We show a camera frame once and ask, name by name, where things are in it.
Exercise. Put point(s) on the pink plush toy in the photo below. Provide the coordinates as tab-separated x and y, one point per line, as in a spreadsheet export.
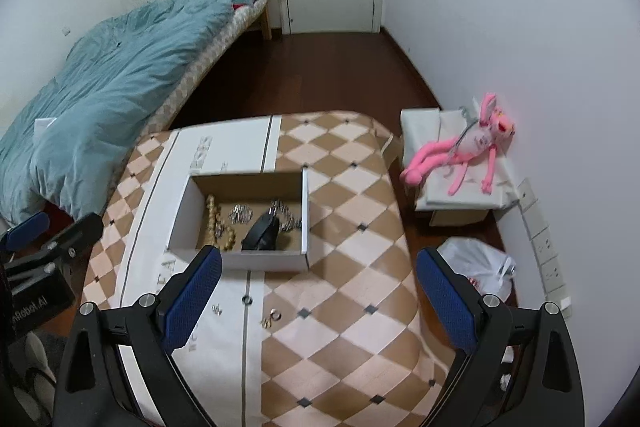
467	147

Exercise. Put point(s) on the wooden bed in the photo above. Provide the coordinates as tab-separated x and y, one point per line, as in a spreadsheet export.
205	67

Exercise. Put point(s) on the white plastic bag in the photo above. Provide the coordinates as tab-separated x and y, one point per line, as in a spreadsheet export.
475	264

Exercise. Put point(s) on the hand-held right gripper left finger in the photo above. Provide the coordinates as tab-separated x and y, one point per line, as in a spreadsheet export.
192	302

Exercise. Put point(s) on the blue duvet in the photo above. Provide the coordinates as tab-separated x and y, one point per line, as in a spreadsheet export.
115	92

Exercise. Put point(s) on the white wall socket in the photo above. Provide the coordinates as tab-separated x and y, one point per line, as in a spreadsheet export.
553	274
526	194
541	239

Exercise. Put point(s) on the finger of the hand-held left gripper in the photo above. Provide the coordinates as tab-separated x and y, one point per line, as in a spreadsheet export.
30	227
75	233

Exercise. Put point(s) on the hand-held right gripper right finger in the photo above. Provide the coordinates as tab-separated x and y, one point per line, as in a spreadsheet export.
445	302

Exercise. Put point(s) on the white storage box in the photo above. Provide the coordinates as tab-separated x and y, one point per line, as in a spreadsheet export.
450	192

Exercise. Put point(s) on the white cardboard box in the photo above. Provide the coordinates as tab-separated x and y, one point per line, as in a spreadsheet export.
235	257

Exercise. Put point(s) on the grey slipper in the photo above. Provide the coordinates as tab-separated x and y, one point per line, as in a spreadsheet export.
35	362

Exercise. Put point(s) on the checkered tablecloth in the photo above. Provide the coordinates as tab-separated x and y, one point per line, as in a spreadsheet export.
345	227

